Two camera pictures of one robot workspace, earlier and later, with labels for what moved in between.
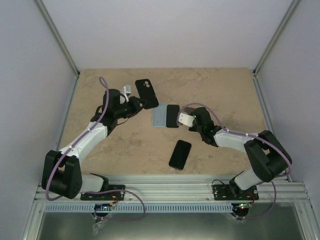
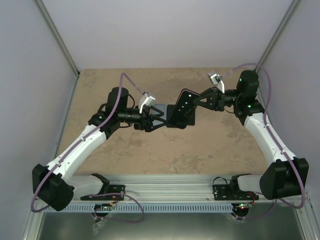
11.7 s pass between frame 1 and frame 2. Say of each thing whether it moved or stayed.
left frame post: stayed
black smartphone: stayed
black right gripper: moved
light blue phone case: stayed
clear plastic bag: stayed
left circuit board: stayed
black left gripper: moved
